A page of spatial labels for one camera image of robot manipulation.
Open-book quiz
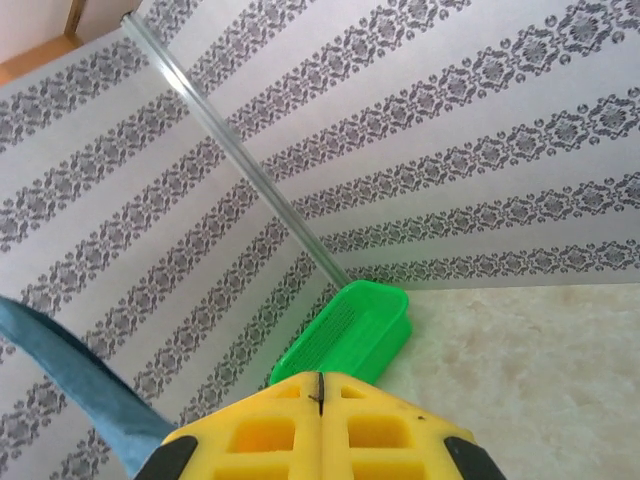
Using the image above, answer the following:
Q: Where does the blue t-shirt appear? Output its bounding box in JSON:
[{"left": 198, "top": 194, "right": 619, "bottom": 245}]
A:
[{"left": 0, "top": 294, "right": 177, "bottom": 479}]

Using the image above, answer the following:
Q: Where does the green plastic basket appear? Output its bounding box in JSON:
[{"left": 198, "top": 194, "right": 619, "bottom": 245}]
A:
[{"left": 269, "top": 279, "right": 414, "bottom": 389}]

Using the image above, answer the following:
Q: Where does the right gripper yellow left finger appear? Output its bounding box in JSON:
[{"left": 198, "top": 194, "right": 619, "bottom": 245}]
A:
[{"left": 142, "top": 372, "right": 324, "bottom": 480}]

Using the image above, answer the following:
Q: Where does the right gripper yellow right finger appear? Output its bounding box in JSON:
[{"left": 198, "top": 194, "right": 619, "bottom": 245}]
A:
[{"left": 318, "top": 372, "right": 507, "bottom": 480}]

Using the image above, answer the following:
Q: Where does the aluminium frame post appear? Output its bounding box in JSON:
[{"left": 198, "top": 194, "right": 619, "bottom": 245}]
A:
[{"left": 121, "top": 10, "right": 354, "bottom": 287}]

